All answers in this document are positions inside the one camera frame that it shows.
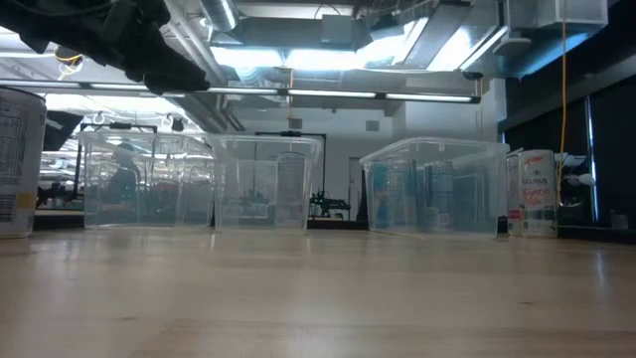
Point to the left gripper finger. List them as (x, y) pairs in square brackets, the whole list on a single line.
[(169, 74)]

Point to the white Celsius can yellow band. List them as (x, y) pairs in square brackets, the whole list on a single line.
[(22, 164), (537, 199)]

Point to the white Celsius can red band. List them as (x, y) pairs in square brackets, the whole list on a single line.
[(513, 199), (290, 194)]

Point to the clear plastic bin with sticker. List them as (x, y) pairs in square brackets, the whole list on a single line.
[(382, 219)]

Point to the black hanging banner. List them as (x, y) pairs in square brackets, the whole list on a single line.
[(59, 129)]

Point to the person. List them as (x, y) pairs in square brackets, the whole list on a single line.
[(124, 179)]

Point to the long ceiling light strip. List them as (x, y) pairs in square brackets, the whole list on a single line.
[(328, 93)]

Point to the distant robot workstation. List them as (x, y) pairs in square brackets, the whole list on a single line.
[(328, 204)]

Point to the white air conditioner unit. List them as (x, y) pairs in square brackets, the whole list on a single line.
[(556, 12)]

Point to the silver ventilation duct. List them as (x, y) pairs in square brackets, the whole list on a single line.
[(218, 15)]

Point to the black gantry frame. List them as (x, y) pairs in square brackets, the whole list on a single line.
[(324, 164)]

